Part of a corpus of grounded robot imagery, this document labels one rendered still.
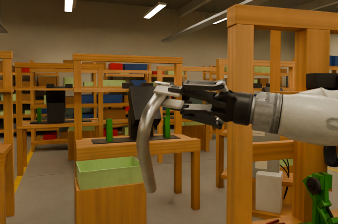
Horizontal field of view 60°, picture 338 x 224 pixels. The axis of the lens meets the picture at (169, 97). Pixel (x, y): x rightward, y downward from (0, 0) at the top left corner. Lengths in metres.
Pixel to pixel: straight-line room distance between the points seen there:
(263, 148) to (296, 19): 0.65
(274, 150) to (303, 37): 0.59
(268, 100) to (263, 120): 0.04
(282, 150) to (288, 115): 1.01
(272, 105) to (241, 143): 0.77
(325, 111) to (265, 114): 0.11
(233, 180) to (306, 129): 0.84
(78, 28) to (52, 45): 1.07
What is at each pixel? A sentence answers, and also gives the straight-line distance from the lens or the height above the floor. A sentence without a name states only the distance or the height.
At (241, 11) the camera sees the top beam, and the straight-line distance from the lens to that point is 1.43.
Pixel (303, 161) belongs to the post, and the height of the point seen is 1.19.
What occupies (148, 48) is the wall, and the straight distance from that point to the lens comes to 11.30.
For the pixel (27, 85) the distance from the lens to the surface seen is 10.19.
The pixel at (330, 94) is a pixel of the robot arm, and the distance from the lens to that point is 0.82.
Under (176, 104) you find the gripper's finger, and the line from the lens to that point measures 0.73.
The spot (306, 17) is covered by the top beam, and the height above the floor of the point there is 1.90.
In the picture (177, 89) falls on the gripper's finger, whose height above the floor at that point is 1.56.
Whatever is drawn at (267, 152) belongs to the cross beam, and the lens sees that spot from 1.60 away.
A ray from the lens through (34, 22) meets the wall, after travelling 11.01.
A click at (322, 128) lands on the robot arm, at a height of 1.48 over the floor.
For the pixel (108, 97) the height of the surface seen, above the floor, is 1.28.
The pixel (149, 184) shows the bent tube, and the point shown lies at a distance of 0.78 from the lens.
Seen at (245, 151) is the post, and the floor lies 1.26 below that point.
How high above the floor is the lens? 1.56
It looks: 2 degrees down
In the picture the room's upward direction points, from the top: straight up
